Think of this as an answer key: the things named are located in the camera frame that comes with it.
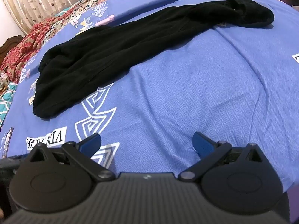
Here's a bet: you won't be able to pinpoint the teal patterned pillow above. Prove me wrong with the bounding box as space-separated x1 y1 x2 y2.
0 84 17 126

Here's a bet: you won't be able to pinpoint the beige leaf-patterned curtain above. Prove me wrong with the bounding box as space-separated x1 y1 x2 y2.
0 0 131 36

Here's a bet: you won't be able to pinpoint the carved wooden headboard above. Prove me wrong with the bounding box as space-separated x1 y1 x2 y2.
0 35 24 62

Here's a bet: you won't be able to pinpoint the crumpled floral cloth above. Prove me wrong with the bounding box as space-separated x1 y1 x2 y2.
0 73 11 92

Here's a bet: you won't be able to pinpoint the red floral blanket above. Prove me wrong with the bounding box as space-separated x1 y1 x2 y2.
0 16 77 84

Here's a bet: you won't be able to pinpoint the black pants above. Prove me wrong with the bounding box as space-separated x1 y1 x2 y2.
33 0 275 122

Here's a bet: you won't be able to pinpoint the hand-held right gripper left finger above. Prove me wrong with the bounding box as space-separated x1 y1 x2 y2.
24 133 115 182

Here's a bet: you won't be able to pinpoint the patchwork quilt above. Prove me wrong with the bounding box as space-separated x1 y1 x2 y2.
47 0 164 29

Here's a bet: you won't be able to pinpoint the blue printed bedsheet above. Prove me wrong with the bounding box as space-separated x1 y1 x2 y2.
0 0 299 192

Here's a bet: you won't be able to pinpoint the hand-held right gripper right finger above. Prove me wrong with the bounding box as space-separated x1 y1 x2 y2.
179 132 265 182

